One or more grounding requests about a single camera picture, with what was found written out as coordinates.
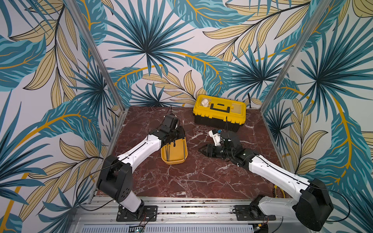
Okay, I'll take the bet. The aluminium right frame post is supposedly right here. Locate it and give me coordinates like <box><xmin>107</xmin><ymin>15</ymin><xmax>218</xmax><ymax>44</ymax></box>
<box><xmin>260</xmin><ymin>0</ymin><xmax>331</xmax><ymax>114</ymax></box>

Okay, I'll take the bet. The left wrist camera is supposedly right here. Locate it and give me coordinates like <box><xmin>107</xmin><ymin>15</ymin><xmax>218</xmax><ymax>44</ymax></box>
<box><xmin>160</xmin><ymin>114</ymin><xmax>178</xmax><ymax>133</ymax></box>

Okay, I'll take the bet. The yellow black toolbox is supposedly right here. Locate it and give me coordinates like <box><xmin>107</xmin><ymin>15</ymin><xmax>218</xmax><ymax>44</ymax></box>
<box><xmin>193</xmin><ymin>95</ymin><xmax>246</xmax><ymax>132</ymax></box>

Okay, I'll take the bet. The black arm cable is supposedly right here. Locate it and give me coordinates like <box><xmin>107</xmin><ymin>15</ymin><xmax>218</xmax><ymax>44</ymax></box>
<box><xmin>75</xmin><ymin>171</ymin><xmax>117</xmax><ymax>212</ymax></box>
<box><xmin>320</xmin><ymin>186</ymin><xmax>351</xmax><ymax>222</ymax></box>

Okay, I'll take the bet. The yellow plastic storage tray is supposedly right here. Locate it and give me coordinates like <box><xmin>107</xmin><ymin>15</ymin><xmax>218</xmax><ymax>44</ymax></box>
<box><xmin>161</xmin><ymin>139</ymin><xmax>188</xmax><ymax>165</ymax></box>

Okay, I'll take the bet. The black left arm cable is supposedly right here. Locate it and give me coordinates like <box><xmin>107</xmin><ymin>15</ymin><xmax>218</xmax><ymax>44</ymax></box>
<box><xmin>75</xmin><ymin>171</ymin><xmax>117</xmax><ymax>212</ymax></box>

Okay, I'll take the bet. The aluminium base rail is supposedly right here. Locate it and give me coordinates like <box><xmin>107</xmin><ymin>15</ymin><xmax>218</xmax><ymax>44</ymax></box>
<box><xmin>68</xmin><ymin>196</ymin><xmax>315</xmax><ymax>233</ymax></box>

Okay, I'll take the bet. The aluminium corner frame post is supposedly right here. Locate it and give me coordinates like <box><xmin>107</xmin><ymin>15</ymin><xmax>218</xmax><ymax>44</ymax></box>
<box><xmin>66</xmin><ymin>0</ymin><xmax>125</xmax><ymax>112</ymax></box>

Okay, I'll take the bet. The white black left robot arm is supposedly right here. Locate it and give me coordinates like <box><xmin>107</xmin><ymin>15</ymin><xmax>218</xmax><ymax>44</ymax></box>
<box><xmin>97</xmin><ymin>126</ymin><xmax>185</xmax><ymax>213</ymax></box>

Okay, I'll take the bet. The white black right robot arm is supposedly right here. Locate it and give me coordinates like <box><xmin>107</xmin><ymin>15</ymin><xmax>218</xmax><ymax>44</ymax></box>
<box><xmin>199</xmin><ymin>130</ymin><xmax>334</xmax><ymax>231</ymax></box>

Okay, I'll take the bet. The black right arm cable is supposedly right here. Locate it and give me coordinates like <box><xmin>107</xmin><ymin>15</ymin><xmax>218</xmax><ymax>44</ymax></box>
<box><xmin>320</xmin><ymin>186</ymin><xmax>351</xmax><ymax>222</ymax></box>

